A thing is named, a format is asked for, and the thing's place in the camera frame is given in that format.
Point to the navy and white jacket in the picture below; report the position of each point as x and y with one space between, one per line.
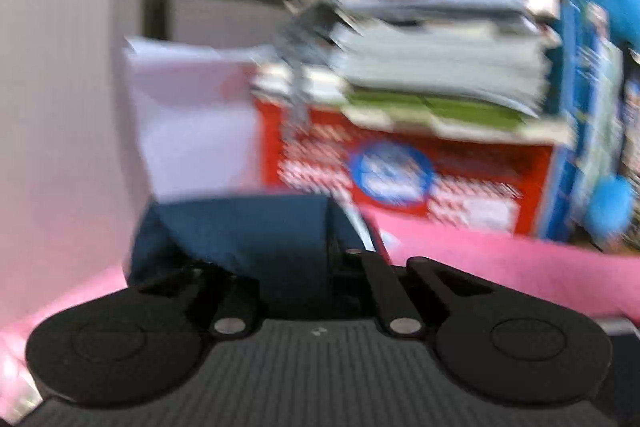
250 237

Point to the red plastic crate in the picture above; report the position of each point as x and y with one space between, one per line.
475 167

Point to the row of upright books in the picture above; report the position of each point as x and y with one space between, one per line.
595 107

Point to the white cabinet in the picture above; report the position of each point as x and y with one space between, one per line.
60 107

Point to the stack of papers and booklets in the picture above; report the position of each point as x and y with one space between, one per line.
440 57

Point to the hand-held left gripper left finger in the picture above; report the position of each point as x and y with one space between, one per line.
235 302

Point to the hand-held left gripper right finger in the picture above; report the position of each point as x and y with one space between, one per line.
385 297

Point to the white paper sheet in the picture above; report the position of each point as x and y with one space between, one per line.
190 122

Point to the grey gridded cutting mat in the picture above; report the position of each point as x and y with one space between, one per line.
220 17

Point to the pink bunny print blanket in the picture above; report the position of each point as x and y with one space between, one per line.
500 267

